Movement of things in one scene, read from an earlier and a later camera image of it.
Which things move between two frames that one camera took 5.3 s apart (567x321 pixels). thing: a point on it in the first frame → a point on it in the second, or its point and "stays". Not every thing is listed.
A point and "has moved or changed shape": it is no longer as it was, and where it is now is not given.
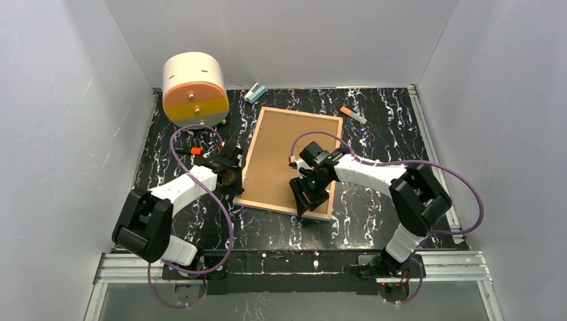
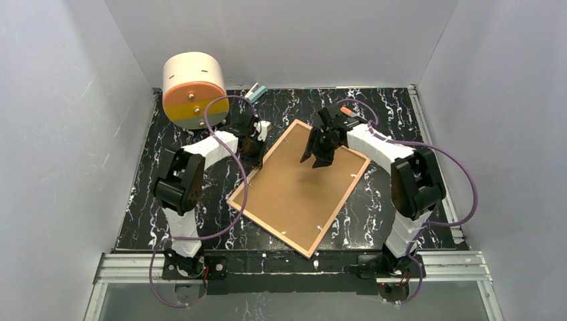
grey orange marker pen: [353, 114] stays
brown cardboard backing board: [269, 174] has moved or changed shape
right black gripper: [307, 194] → [322, 140]
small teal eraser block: [254, 93] stays
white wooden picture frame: [265, 182] → [262, 162]
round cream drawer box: [194, 89] stays
